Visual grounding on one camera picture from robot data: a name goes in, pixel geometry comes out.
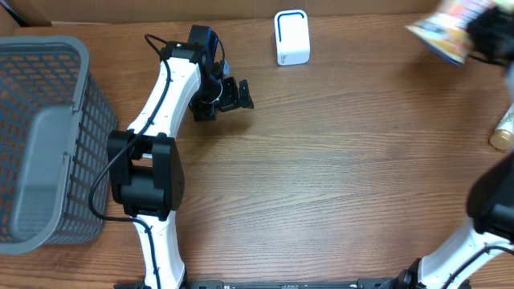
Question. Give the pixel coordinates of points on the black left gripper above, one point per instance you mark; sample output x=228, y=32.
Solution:
x=232, y=100

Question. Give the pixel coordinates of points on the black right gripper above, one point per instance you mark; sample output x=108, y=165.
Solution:
x=477, y=28

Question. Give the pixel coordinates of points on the yellow snack bag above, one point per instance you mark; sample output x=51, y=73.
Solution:
x=445, y=30

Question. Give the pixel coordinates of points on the white green tissue pack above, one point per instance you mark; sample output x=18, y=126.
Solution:
x=502, y=136

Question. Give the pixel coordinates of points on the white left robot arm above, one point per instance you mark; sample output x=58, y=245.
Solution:
x=144, y=167

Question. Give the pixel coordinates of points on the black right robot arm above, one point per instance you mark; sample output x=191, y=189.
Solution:
x=486, y=232

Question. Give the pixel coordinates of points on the white barcode scanner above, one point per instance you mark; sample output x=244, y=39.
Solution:
x=292, y=37

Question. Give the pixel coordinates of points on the grey plastic mesh basket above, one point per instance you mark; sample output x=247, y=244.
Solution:
x=55, y=122

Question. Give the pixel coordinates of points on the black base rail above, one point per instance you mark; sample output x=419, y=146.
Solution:
x=359, y=284

